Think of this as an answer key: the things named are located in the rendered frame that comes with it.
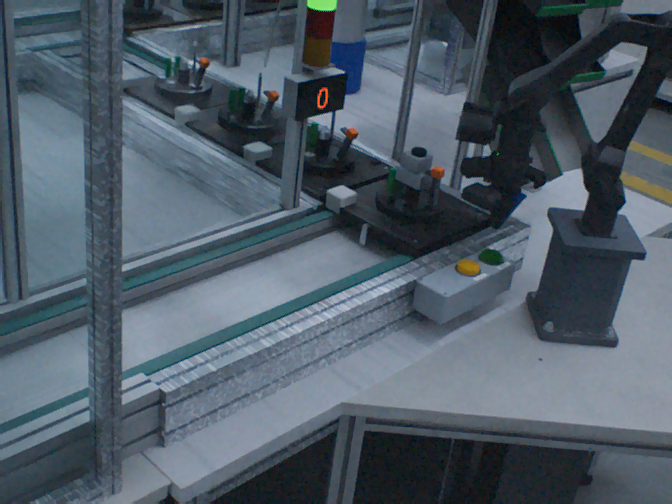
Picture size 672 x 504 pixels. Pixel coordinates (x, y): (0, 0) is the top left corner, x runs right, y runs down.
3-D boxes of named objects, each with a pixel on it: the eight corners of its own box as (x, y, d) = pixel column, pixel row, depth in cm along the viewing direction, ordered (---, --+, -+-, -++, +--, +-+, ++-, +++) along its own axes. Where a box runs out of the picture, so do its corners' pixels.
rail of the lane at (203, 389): (521, 268, 191) (532, 222, 186) (164, 448, 133) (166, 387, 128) (499, 257, 195) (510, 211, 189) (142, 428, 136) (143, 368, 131)
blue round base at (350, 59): (371, 90, 277) (377, 40, 270) (334, 99, 267) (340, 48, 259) (334, 74, 286) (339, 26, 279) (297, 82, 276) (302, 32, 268)
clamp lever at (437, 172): (439, 204, 181) (445, 168, 177) (433, 207, 180) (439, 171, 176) (425, 197, 183) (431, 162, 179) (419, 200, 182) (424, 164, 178)
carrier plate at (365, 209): (492, 224, 187) (494, 215, 186) (414, 258, 171) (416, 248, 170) (403, 180, 201) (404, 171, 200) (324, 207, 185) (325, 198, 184)
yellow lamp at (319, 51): (335, 64, 166) (338, 37, 163) (315, 68, 162) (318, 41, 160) (316, 56, 169) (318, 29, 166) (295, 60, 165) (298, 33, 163)
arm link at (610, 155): (696, 16, 149) (659, 2, 149) (703, 27, 143) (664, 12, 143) (606, 185, 165) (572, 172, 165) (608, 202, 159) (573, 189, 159)
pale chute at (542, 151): (549, 182, 200) (563, 174, 196) (505, 192, 193) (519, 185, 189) (503, 63, 204) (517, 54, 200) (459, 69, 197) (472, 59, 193)
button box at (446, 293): (510, 289, 176) (517, 261, 173) (440, 325, 162) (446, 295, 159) (481, 273, 180) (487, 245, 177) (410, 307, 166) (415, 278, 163)
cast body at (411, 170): (433, 186, 182) (439, 153, 179) (419, 191, 179) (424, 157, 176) (401, 170, 187) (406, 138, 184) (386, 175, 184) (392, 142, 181)
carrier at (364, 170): (398, 177, 202) (406, 124, 196) (318, 204, 186) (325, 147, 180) (320, 139, 216) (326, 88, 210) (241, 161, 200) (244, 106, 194)
